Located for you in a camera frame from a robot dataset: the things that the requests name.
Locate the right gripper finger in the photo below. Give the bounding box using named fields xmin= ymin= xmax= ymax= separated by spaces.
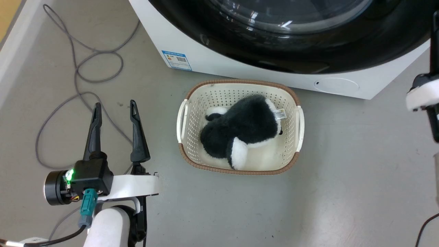
xmin=430 ymin=10 xmax=439 ymax=75

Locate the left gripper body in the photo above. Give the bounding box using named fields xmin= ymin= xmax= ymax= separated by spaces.
xmin=44 ymin=158 xmax=160 ymax=206

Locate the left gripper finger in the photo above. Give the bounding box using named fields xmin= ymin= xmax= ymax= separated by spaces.
xmin=129 ymin=99 xmax=151 ymax=175
xmin=83 ymin=102 xmax=108 ymax=161

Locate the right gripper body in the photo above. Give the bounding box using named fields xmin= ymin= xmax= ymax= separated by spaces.
xmin=406 ymin=73 xmax=439 ymax=111

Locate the black round washing machine door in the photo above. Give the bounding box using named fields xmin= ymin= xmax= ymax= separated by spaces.
xmin=147 ymin=0 xmax=439 ymax=74

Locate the white washing machine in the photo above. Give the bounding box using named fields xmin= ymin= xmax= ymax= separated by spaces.
xmin=129 ymin=0 xmax=431 ymax=100

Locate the round white filter cover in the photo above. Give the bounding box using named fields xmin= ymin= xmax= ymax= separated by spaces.
xmin=313 ymin=78 xmax=360 ymax=94

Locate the blue white energy label sticker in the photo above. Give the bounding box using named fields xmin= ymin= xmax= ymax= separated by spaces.
xmin=162 ymin=50 xmax=192 ymax=71

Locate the cream laundry basket brown rim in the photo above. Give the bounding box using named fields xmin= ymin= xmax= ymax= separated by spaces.
xmin=176 ymin=79 xmax=305 ymax=176

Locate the black and white plush toy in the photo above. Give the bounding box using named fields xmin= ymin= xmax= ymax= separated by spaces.
xmin=200 ymin=95 xmax=287 ymax=170

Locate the teal connector black cable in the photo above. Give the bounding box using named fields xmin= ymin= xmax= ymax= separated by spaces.
xmin=0 ymin=188 xmax=99 ymax=247

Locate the thin grey floor cable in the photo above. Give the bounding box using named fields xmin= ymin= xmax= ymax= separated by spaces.
xmin=35 ymin=4 xmax=141 ymax=240

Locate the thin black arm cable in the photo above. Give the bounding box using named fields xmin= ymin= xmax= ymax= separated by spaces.
xmin=415 ymin=213 xmax=439 ymax=247

